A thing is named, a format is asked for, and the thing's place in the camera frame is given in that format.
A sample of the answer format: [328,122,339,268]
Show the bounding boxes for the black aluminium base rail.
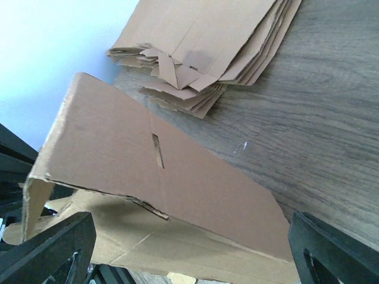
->
[1,125,73,234]

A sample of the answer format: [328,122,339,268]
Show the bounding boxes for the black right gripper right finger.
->
[288,211,378,283]

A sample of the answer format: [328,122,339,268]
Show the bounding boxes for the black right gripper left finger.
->
[1,212,97,283]

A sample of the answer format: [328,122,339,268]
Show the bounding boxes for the stack of flat cardboard blanks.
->
[107,0,300,118]

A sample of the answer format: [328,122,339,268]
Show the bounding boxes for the brown cardboard box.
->
[5,73,298,283]

